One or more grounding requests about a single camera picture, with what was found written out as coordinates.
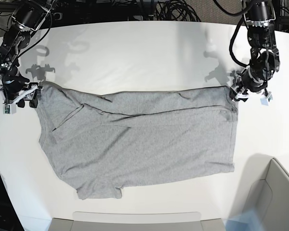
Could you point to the grey chair backrest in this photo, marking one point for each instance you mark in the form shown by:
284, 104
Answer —
86, 221

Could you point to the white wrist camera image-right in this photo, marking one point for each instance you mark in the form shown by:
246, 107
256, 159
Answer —
265, 99

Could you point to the grey T-shirt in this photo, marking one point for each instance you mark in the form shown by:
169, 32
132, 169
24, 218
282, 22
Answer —
100, 144

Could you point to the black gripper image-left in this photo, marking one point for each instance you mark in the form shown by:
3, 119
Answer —
18, 89

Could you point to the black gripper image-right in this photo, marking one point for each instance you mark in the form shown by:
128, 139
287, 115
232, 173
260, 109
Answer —
246, 84

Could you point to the blue translucent object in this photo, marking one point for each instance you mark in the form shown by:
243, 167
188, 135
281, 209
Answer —
246, 221

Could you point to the grey box right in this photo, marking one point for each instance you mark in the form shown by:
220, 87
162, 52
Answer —
270, 198

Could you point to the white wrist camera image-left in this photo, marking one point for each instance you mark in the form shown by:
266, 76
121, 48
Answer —
9, 109

